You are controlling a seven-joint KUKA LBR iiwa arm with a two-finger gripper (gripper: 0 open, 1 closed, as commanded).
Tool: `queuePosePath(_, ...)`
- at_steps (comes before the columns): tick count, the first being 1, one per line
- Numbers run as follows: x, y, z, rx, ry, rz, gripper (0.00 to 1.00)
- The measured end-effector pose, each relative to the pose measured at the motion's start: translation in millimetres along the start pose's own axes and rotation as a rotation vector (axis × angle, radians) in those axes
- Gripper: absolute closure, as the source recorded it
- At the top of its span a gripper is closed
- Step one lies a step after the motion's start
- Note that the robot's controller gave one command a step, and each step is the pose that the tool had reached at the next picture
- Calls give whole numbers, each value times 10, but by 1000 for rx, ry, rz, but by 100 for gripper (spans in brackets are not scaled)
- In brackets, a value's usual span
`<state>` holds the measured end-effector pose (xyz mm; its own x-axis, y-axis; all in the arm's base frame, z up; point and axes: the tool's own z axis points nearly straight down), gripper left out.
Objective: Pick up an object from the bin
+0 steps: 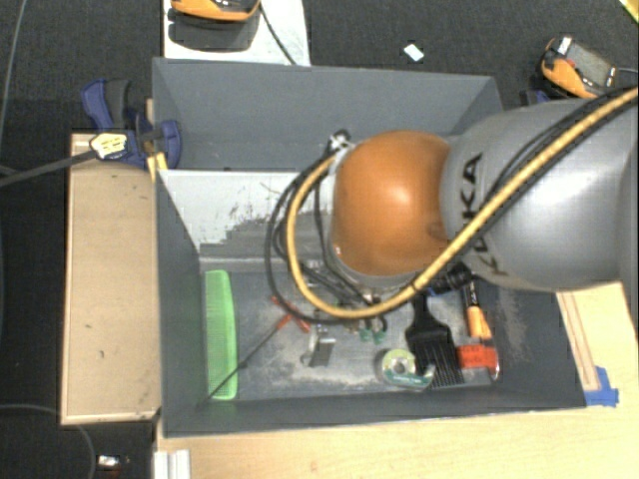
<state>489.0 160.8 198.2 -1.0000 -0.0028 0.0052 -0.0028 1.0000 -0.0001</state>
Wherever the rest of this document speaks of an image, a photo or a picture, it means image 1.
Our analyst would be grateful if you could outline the green plastic comb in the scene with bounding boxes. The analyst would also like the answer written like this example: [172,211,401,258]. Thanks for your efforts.
[204,268,241,402]

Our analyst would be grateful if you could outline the black wide-tooth comb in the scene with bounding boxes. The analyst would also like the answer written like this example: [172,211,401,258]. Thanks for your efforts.
[403,294,466,389]

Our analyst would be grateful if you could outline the red block with metal clip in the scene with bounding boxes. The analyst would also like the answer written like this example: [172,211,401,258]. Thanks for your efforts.
[455,343,501,382]

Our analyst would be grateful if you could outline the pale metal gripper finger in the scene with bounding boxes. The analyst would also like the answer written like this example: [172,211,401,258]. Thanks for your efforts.
[310,334,337,368]
[301,324,320,367]

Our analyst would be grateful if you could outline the orange and black marker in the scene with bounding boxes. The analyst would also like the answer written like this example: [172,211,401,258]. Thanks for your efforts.
[460,283,494,341]

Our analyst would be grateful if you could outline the thin black rod red ends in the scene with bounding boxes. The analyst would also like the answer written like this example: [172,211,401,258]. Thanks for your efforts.
[196,294,312,408]

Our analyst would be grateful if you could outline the pale wood flat board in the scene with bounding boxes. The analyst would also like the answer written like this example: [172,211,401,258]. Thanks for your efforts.
[59,132,164,426]

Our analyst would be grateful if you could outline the black cylinder on white bracket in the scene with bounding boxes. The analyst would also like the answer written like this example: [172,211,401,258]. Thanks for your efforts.
[431,261,473,296]

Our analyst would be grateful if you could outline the grey metal bin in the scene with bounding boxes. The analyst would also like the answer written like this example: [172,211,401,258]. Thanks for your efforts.
[151,57,588,438]

